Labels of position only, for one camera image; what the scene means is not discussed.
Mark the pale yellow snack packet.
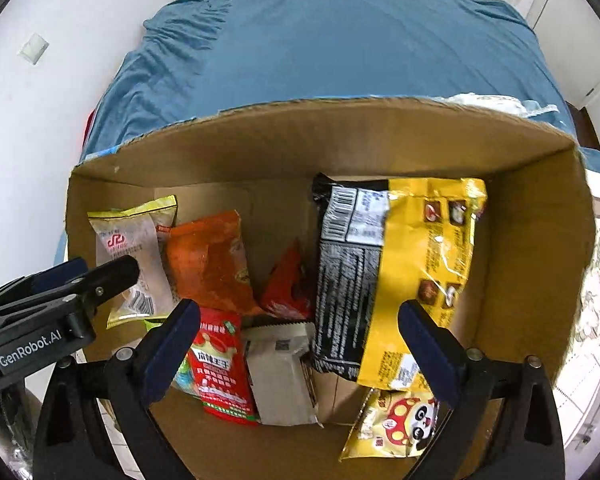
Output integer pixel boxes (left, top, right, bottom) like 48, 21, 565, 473
87, 195, 178, 330

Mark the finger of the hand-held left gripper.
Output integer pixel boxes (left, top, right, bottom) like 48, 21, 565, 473
0, 257, 90, 303
0, 255, 141, 318

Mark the white cookie packet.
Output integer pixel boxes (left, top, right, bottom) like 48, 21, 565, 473
241, 321, 326, 428

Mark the blue bed sheet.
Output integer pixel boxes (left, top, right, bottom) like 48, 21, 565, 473
55, 0, 600, 266

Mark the white door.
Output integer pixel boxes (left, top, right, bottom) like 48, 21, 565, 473
525, 0, 600, 108

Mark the orange snack packet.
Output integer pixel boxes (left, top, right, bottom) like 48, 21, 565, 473
156, 210, 266, 317

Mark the white wall switch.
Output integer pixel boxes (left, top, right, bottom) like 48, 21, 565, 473
19, 34, 49, 64

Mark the yellow panda snack packet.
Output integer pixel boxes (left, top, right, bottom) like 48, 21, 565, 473
339, 387, 440, 462

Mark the colourful candy ball bag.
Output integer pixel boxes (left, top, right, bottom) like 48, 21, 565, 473
172, 350, 201, 398

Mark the small red snack packet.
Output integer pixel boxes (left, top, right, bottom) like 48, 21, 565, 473
260, 240, 315, 322

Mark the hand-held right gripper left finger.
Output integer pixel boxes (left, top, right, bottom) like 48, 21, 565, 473
32, 299, 202, 480

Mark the red crown-print snack packet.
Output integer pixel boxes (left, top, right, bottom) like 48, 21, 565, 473
186, 307, 261, 427

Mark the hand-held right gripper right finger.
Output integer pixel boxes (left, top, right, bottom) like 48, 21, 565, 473
397, 300, 566, 480

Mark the cardboard box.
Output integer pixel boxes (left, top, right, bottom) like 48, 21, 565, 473
62, 96, 597, 480

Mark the yellow and black snack packet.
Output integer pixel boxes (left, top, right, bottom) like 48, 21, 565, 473
311, 172, 488, 392

